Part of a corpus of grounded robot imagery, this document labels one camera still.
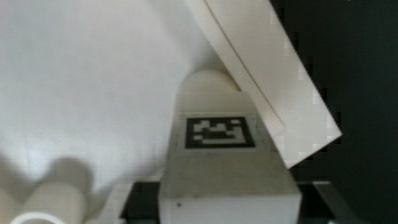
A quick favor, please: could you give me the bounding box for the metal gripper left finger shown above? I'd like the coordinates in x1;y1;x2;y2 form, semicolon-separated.
87;181;163;224

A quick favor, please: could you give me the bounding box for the white square table top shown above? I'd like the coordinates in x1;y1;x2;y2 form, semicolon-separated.
0;0;341;224

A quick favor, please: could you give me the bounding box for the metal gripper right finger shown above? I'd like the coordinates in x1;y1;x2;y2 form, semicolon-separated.
298;181;359;224

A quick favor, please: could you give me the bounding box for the white table leg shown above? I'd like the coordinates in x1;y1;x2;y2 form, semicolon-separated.
158;70;302;224
10;182;87;224

